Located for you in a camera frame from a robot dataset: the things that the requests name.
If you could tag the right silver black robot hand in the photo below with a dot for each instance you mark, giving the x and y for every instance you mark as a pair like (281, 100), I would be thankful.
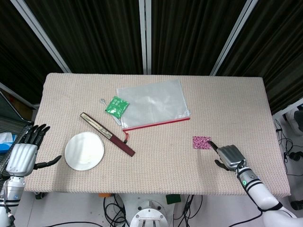
(232, 157)

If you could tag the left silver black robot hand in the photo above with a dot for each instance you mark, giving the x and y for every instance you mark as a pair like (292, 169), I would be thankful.
(21, 158)

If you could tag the pink patterned packet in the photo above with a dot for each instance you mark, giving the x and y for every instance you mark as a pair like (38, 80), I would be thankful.
(200, 143)

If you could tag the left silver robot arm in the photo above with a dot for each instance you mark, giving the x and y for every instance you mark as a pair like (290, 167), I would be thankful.
(13, 191)

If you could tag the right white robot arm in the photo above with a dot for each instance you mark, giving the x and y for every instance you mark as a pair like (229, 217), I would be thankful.
(258, 191)

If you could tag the blue tissue box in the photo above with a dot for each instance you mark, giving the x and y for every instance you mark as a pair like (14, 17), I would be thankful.
(6, 146)

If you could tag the black table caster wheel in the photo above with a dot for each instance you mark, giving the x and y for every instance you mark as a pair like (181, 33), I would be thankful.
(40, 195)

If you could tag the white paper plate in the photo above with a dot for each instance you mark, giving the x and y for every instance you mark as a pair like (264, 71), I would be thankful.
(84, 151)

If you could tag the beige waffle tablecloth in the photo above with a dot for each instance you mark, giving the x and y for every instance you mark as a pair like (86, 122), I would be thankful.
(165, 165)

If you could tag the white machine with black parts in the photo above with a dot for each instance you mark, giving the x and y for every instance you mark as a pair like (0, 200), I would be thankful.
(291, 116)

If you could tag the green block under table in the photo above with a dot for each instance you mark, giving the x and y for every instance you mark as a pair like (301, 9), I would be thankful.
(173, 199)

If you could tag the dark red folding fan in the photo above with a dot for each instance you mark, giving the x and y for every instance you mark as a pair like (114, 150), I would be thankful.
(106, 131)

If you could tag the orange block under table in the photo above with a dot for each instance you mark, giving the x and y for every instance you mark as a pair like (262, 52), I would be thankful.
(104, 195)

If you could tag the grey mesh pouch red zipper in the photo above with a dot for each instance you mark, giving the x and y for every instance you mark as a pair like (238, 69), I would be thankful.
(154, 101)

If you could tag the white robot torso base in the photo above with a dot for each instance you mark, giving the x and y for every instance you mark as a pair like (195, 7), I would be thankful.
(149, 214)

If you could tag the green sachet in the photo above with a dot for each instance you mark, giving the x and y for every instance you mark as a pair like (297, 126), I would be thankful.
(116, 106)

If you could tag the dark pleated curtain panel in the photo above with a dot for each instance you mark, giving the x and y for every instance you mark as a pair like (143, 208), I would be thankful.
(94, 35)
(14, 47)
(189, 35)
(272, 47)

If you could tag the white partition post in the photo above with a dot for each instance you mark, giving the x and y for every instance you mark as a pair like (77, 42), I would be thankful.
(288, 106)
(145, 35)
(45, 35)
(232, 35)
(28, 102)

